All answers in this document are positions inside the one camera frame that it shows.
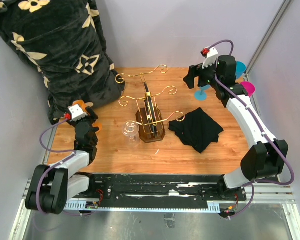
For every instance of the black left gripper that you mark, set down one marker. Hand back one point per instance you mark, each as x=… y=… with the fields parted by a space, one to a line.
x=93 y=117

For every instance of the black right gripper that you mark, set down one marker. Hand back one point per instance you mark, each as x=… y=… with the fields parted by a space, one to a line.
x=195 y=71

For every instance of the orange wine glass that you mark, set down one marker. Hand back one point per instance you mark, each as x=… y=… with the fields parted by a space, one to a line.
x=85 y=106

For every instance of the blue wine glass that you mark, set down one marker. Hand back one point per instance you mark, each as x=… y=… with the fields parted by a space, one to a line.
x=201 y=94
x=240 y=69

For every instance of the clear wine glass front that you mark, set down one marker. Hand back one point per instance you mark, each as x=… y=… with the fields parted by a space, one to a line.
x=130 y=130

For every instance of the magenta wine glass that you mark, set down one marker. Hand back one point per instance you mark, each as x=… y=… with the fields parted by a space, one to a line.
x=249 y=88

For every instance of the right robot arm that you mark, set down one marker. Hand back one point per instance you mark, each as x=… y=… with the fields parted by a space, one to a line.
x=266 y=157

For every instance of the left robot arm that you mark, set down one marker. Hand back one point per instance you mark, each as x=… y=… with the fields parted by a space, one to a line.
x=53 y=185

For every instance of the gold black wine glass rack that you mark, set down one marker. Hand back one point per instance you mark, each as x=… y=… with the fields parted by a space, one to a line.
x=148 y=115

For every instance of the black folded cloth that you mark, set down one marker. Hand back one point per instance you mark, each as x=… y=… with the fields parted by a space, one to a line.
x=197 y=130

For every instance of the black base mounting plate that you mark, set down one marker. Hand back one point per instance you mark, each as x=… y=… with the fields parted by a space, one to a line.
x=154 y=193

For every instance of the black floral plush blanket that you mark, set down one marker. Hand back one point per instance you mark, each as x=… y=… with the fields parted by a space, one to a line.
x=64 y=41

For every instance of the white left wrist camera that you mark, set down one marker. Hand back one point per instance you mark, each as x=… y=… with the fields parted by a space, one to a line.
x=76 y=113

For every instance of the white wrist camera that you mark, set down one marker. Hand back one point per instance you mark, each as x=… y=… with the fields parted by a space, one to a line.
x=210 y=56
x=76 y=113

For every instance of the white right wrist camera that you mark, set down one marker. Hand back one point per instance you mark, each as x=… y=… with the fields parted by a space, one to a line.
x=210 y=56

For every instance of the aluminium rail frame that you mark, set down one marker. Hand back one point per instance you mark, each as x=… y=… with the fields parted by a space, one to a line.
x=256 y=193

